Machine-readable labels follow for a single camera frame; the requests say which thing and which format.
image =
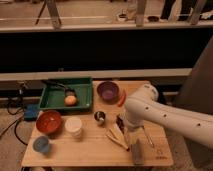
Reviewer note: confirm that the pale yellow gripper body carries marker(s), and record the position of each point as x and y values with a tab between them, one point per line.
132	136

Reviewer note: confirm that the peeled yellow banana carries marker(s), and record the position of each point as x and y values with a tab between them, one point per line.
115	134

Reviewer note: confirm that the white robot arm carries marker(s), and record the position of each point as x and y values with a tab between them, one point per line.
142	105

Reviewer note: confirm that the small metal cup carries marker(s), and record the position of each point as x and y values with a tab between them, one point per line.
100	117

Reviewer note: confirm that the white plastic cup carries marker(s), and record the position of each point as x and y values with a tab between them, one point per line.
74	126

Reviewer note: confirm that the blue plastic cup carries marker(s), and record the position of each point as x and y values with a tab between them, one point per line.
41	145

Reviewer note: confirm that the grey rectangular block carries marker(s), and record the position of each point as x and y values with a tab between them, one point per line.
136	152

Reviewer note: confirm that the metal fork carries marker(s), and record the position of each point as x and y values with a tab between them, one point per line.
148	138

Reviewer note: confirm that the bunch of dark grapes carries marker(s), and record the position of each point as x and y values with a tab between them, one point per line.
120	124

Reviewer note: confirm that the orange carrot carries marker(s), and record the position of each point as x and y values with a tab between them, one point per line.
121	99

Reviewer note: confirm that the purple bowl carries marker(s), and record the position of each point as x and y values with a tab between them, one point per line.
108	91

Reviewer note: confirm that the orange fruit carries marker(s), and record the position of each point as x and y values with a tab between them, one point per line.
70	100

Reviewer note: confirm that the red-orange bowl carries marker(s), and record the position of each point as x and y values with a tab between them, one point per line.
49	122

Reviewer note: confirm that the green plastic tray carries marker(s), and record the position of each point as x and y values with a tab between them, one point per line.
52	97

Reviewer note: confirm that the black utensil in tray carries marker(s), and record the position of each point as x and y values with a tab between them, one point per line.
67	90

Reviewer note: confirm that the blue box on floor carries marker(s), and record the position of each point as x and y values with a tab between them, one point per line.
31	112

